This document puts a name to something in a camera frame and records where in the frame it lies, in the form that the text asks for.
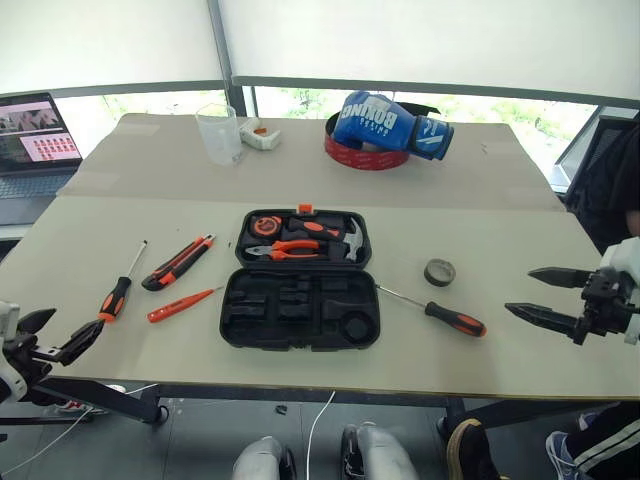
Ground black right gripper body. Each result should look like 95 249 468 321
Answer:
573 269 640 346

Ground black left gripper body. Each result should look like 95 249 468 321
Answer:
0 329 62 390

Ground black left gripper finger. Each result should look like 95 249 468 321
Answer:
18 308 58 335
55 319 106 367

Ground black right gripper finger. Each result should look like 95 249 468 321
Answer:
504 302 584 342
528 267 596 289

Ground black orange handled screwdriver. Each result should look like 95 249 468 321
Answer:
97 240 150 324
374 283 488 339

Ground orange voltage tester pen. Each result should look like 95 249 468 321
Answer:
146 285 225 325

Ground black orange utility knife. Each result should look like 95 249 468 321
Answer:
141 233 217 293

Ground black electrical tape roll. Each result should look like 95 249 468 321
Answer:
423 258 457 289

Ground black plastic tool case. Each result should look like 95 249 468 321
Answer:
218 202 382 354

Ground white red shoe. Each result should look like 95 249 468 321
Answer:
53 384 127 416

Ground person in black shirt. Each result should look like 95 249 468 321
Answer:
602 122 640 241

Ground slim grey laptop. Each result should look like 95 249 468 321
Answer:
549 104 601 194

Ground black trousers white stripes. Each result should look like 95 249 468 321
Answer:
569 399 640 480

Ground blue sneaker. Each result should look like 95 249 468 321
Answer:
545 430 582 480

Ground black shoe tan sole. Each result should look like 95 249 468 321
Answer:
446 418 497 480

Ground dark laptop showing pictures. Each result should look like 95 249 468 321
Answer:
0 92 84 226

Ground silver right robot leg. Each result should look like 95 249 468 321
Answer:
341 422 419 480

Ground silver robot leg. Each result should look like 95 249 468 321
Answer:
232 435 297 480
341 422 419 480

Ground silver left robot leg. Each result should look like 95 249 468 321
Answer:
232 435 297 480

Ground black orange tape measure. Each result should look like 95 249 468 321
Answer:
251 214 284 239

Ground clear plastic measuring cup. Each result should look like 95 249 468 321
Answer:
194 103 244 167

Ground claw hammer black orange grip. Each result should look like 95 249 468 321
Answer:
288 215 365 263

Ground blue boxing glove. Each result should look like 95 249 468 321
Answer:
332 90 455 162

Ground white device with orange part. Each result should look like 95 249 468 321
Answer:
238 118 282 151

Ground wide white roller blind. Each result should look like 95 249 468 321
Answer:
218 0 640 107

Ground narrow white roller blind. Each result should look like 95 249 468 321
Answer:
0 0 226 95

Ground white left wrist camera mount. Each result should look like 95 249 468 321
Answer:
0 299 26 404

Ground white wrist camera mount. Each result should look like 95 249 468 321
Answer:
599 237 640 346
0 299 26 404

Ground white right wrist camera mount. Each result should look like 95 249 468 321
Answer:
599 237 640 346

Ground black table frame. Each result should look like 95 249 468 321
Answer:
0 377 621 439

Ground thin white floor cable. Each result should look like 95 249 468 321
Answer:
0 383 159 476

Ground orange handled pliers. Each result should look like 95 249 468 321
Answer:
244 239 321 262

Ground wide red tape ring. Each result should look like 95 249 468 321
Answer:
323 110 412 173

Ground grey window post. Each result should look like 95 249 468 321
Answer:
207 0 249 117

